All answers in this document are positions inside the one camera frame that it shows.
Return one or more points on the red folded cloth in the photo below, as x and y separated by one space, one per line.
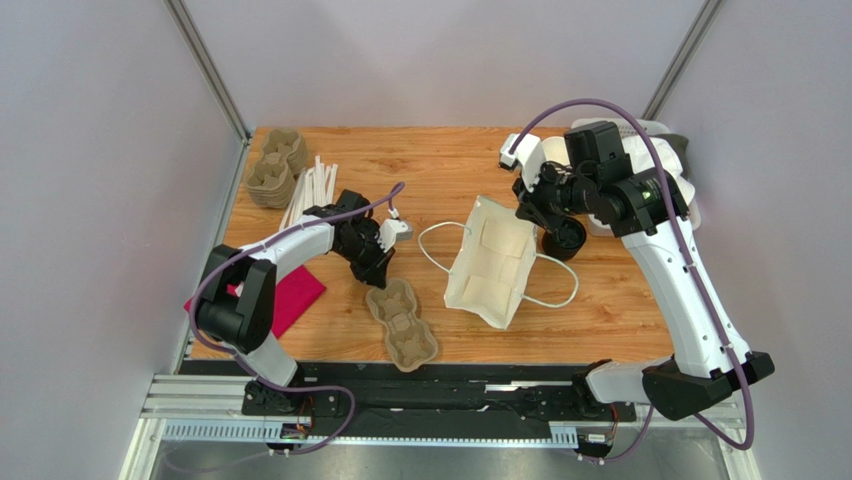
293 299

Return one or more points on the single pulp cup carrier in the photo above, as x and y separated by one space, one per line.
408 339

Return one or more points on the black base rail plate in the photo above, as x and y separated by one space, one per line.
437 401

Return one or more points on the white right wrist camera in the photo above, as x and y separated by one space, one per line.
528 157

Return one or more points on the stack of pulp cup carriers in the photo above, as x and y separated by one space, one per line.
271 181

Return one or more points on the green white paper bag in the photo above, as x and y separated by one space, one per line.
490 273

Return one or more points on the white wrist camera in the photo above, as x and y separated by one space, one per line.
394 230
528 157

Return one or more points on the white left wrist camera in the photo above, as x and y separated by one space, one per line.
394 230

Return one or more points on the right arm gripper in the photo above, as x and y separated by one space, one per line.
533 207

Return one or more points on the white bucket hat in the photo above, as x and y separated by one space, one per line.
641 160

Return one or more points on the dark green cloth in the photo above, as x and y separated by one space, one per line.
679 145

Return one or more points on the white paper straws bundle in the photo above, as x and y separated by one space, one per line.
314 187

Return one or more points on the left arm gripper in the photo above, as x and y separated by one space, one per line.
377 275

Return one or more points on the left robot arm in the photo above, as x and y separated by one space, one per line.
316 233

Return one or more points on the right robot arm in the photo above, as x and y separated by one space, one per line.
646 211

